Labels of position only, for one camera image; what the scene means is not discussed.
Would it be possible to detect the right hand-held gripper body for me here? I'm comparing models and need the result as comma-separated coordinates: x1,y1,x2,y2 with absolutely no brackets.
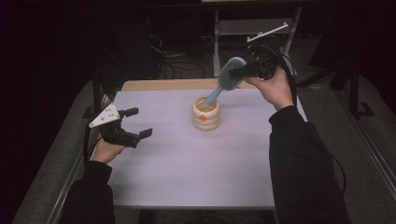
246,21,290,80

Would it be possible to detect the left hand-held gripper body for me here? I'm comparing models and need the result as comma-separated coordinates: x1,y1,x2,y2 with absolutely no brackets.
88,103,142,149

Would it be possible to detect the light blue hairbrush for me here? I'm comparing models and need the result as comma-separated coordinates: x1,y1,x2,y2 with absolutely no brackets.
204,56,248,107

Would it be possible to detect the cream ribbed ceramic cup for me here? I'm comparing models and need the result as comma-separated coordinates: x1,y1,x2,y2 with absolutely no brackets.
191,95,221,132

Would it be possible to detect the person's left hand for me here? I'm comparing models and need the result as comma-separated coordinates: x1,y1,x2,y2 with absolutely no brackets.
90,135,126,165

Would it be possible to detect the person's right hand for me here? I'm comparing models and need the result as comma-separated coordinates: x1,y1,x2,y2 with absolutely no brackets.
243,65,295,112

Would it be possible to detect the black metal stand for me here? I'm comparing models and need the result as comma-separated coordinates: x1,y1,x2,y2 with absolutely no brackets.
81,66,108,119
347,60,375,121

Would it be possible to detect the white table cover sheet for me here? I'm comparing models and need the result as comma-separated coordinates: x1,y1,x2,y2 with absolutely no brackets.
106,88,308,208

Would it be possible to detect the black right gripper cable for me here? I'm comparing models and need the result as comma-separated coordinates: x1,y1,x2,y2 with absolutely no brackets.
278,51,347,196

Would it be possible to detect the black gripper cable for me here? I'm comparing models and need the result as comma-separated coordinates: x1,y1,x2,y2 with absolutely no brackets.
81,117,105,171
278,51,347,196

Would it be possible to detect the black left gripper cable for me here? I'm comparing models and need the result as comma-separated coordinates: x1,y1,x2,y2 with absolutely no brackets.
81,117,105,171

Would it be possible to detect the white metal stand frame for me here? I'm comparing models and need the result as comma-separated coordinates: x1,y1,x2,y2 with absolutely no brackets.
212,6,304,78

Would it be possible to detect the tangle of black floor cables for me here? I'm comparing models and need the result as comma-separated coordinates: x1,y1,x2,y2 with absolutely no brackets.
145,18,260,79

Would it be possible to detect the aluminium frame rail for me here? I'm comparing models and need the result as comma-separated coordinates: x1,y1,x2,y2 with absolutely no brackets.
334,90,396,200
46,92,114,224

